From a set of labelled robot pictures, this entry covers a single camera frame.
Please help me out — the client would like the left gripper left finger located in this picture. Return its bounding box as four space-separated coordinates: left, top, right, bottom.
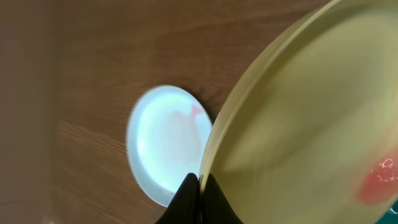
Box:
155 173 199 224

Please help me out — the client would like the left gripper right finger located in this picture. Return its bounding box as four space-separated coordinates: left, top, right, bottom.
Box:
202 174 243 224

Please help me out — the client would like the light blue plate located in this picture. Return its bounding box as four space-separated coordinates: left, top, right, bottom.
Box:
126 85 213 207

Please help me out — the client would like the yellow-green plate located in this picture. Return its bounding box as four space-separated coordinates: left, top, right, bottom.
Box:
200 0 397 223

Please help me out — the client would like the teal plastic tray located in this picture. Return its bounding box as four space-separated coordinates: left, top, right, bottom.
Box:
376 201 398 224

